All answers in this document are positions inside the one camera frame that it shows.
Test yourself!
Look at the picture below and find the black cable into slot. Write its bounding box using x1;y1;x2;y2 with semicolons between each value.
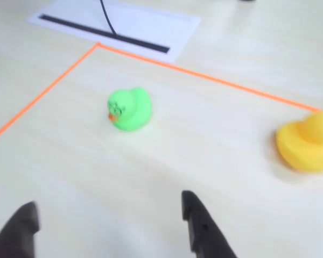
99;0;119;37

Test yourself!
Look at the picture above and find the yellow rubber duck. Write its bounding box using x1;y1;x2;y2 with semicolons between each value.
275;110;323;173

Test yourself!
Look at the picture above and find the green rubber duck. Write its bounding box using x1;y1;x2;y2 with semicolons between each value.
107;86;153;133

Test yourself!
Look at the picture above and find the white plate with black slot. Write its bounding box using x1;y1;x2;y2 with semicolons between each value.
26;0;202;65

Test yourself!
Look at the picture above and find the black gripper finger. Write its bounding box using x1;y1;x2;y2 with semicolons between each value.
0;201;41;258
181;190;238;258

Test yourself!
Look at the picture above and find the orange tape strip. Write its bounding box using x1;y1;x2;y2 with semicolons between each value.
0;42;101;145
96;42;323;113

